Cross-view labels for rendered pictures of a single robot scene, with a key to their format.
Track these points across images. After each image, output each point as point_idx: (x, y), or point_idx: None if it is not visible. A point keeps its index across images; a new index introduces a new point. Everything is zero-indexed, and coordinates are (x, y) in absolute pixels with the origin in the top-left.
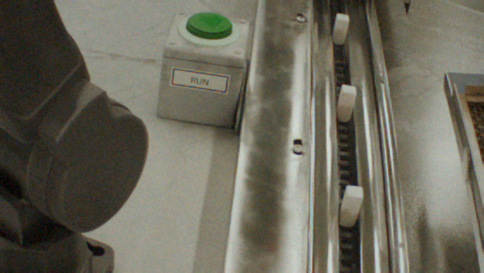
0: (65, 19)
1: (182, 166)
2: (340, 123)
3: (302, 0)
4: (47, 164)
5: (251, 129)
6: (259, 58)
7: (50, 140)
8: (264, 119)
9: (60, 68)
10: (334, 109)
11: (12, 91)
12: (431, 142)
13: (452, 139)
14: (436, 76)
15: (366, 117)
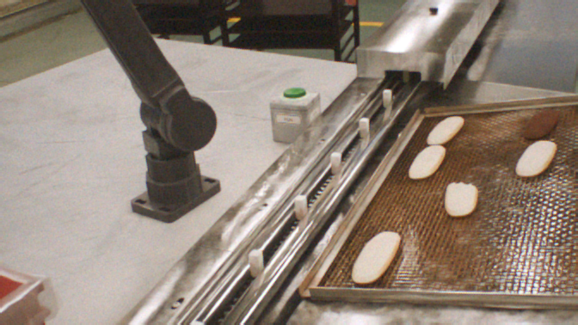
0: (246, 105)
1: (275, 158)
2: (362, 138)
3: (372, 86)
4: (165, 118)
5: (303, 136)
6: (327, 111)
7: (162, 104)
8: (312, 132)
9: (167, 78)
10: (357, 131)
11: (145, 84)
12: None
13: None
14: None
15: (373, 133)
